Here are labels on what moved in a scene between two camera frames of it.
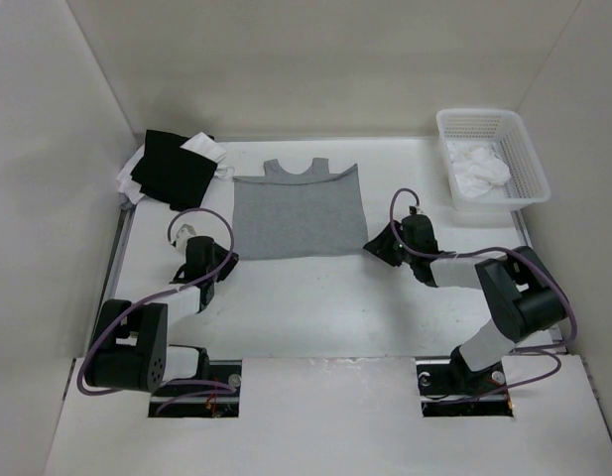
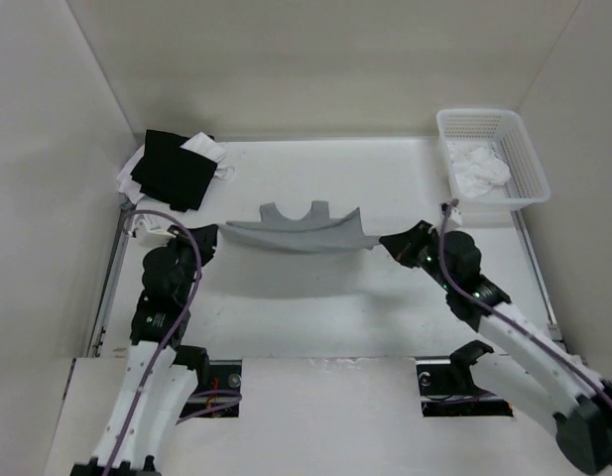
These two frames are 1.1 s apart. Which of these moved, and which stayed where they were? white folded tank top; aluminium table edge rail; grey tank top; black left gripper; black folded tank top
Moved: grey tank top; black left gripper
Stayed: aluminium table edge rail; white folded tank top; black folded tank top
